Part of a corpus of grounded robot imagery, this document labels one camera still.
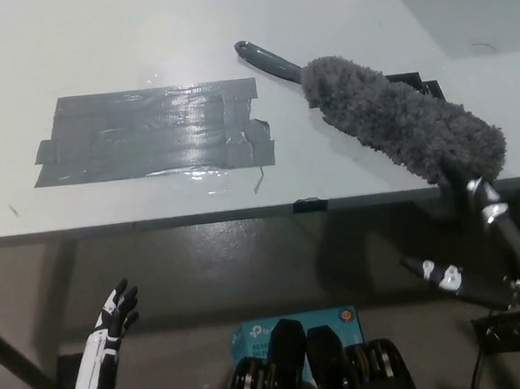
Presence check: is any black metal table leg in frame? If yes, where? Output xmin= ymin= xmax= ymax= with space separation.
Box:
xmin=0 ymin=305 xmax=85 ymax=389

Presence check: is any thin black floor cable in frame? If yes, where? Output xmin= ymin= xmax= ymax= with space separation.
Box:
xmin=468 ymin=350 xmax=490 ymax=389

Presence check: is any black floor socket box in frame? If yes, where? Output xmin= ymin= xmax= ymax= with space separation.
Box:
xmin=470 ymin=310 xmax=520 ymax=358

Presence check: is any grey fluffy duster with handle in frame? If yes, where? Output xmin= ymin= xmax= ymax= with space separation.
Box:
xmin=232 ymin=17 xmax=511 ymax=205

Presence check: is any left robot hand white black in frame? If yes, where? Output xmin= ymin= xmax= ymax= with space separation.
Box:
xmin=61 ymin=277 xmax=149 ymax=389

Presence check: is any grey duct tape patch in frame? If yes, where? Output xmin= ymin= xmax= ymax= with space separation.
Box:
xmin=25 ymin=75 xmax=278 ymax=190

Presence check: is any teal router cardboard box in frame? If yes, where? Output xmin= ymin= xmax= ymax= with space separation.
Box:
xmin=227 ymin=304 xmax=368 ymax=389

